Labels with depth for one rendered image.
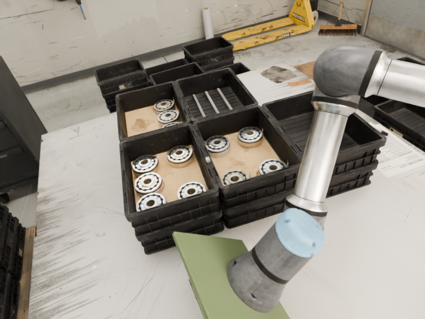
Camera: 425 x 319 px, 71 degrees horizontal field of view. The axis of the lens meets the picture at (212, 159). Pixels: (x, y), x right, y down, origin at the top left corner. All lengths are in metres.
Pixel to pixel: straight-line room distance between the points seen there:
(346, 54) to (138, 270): 0.89
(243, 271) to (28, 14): 3.83
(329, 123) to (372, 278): 0.51
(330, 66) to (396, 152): 0.84
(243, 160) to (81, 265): 0.70
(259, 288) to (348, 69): 0.53
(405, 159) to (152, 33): 3.53
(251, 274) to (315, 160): 0.33
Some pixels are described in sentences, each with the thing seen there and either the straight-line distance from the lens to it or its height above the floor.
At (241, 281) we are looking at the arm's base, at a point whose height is 0.92.
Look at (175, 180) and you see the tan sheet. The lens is 1.13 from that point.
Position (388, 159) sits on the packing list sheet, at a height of 0.70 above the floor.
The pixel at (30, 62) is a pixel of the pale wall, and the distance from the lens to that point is 4.36.
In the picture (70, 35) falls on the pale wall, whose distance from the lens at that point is 4.23.
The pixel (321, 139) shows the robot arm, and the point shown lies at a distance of 0.82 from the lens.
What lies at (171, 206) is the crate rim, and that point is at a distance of 0.93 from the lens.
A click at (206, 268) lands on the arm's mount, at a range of 0.78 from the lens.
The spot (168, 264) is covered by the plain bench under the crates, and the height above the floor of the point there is 0.70.
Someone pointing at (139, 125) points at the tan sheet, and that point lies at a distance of 1.47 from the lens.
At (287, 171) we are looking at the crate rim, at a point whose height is 0.92.
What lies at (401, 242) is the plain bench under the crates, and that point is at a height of 0.70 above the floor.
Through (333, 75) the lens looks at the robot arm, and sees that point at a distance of 0.72.
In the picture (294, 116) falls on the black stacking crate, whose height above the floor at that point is 0.83.
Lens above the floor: 1.62
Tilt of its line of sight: 42 degrees down
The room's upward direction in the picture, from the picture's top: 9 degrees counter-clockwise
